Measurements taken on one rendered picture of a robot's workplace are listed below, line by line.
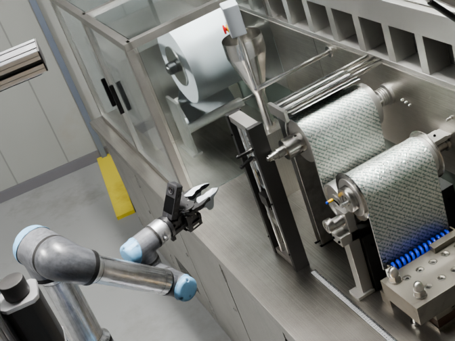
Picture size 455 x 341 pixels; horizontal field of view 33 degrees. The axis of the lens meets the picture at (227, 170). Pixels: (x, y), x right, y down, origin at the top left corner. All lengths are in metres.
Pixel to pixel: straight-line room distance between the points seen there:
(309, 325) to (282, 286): 0.22
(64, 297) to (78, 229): 2.91
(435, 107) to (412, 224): 0.33
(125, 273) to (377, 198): 0.70
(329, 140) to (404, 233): 0.34
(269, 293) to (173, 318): 1.59
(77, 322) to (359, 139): 0.97
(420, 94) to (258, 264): 0.79
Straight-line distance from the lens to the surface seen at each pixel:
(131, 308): 4.20
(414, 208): 2.20
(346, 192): 2.10
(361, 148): 2.33
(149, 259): 2.31
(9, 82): 1.52
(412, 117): 2.37
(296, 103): 2.25
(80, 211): 5.29
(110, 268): 2.08
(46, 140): 5.74
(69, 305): 2.21
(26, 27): 5.48
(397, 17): 2.21
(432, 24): 2.09
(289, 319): 2.35
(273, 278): 2.52
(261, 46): 2.62
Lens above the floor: 2.44
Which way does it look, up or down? 29 degrees down
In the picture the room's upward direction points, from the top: 20 degrees counter-clockwise
